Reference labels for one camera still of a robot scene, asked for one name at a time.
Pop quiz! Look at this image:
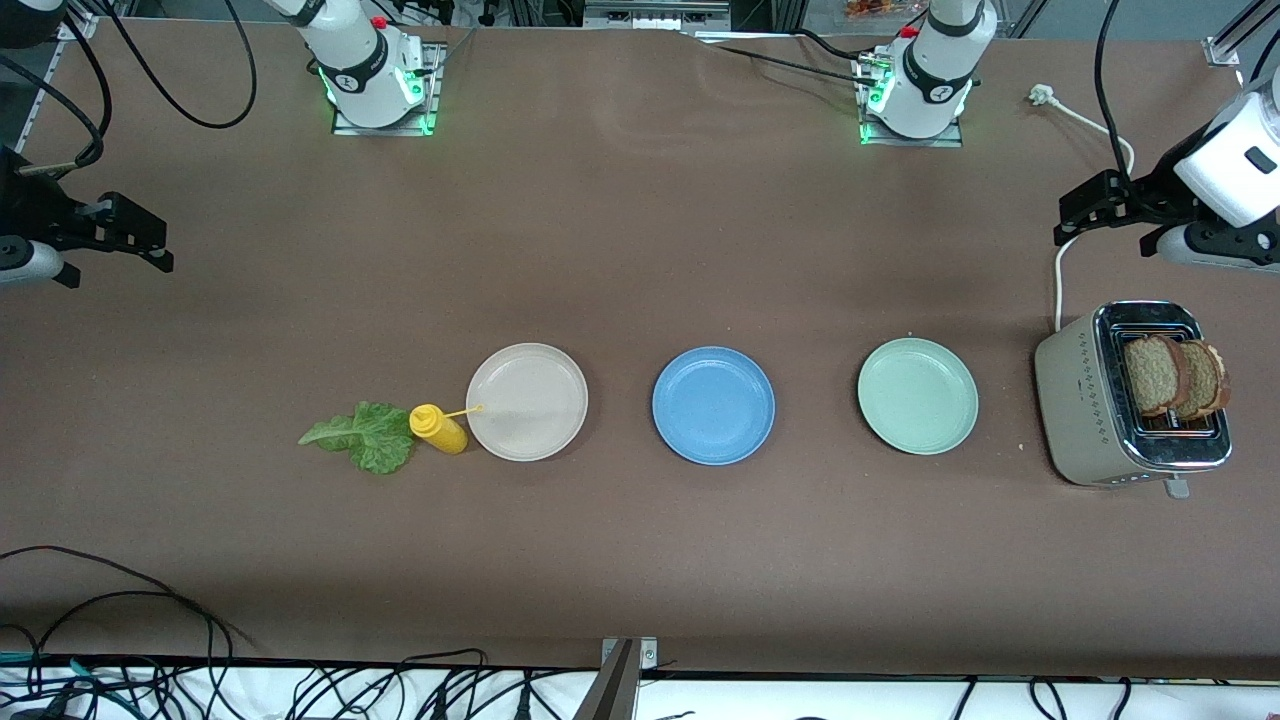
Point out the brown bread slice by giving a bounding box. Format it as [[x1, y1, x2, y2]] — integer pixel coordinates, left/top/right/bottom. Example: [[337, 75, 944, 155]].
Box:
[[1182, 340, 1232, 422], [1123, 335, 1191, 418]]

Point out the green lettuce leaf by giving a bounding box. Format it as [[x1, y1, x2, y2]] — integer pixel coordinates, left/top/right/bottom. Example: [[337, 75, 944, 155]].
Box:
[[298, 401, 415, 476]]

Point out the light green round plate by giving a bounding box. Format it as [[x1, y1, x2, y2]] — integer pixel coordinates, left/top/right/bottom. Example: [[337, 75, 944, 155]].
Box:
[[857, 338, 980, 457]]

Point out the blue round plate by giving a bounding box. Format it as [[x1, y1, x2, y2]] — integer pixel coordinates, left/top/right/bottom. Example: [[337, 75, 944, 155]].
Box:
[[652, 346, 776, 466]]

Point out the beige round plate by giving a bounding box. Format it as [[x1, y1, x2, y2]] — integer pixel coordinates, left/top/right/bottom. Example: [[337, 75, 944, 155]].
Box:
[[466, 343, 590, 463]]

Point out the beige chrome toaster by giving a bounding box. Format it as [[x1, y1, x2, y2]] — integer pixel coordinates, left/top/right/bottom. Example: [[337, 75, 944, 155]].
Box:
[[1034, 300, 1233, 499]]

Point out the yellow squeeze bottle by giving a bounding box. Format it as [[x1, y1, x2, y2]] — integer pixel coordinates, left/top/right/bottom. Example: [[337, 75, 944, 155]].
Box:
[[409, 403, 485, 456]]

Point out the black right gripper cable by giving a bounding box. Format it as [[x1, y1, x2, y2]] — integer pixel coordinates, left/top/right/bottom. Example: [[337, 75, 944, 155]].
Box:
[[0, 10, 111, 176]]

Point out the white toaster power cable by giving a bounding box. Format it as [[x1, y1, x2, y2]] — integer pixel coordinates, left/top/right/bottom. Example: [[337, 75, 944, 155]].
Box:
[[1029, 84, 1137, 333]]

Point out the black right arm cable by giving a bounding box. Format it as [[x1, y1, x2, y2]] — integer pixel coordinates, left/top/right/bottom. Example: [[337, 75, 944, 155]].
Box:
[[98, 0, 259, 130]]

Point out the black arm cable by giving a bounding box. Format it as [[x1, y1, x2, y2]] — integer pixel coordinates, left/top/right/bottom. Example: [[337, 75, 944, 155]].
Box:
[[1093, 0, 1143, 183], [98, 0, 259, 130]]

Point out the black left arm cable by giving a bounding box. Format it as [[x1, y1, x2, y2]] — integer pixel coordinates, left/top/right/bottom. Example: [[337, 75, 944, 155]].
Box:
[[1093, 0, 1143, 183]]

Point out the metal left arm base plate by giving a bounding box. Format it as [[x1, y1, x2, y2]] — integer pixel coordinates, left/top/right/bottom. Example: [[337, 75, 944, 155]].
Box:
[[856, 50, 967, 149]]

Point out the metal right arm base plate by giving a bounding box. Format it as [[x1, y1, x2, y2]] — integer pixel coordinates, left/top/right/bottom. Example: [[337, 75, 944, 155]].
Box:
[[330, 40, 447, 138]]

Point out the teal cable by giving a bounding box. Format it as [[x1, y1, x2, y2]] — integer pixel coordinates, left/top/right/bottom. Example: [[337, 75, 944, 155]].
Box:
[[0, 652, 136, 717]]

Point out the aluminium frame profile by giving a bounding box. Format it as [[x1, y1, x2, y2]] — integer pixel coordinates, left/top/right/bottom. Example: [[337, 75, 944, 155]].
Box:
[[583, 0, 733, 33]]

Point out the silver metal bracket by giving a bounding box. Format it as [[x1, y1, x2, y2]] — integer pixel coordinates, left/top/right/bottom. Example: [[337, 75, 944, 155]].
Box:
[[600, 637, 659, 669]]

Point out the dark metal mount post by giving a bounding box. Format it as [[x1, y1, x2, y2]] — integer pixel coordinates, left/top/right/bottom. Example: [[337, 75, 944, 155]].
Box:
[[572, 640, 641, 720]]

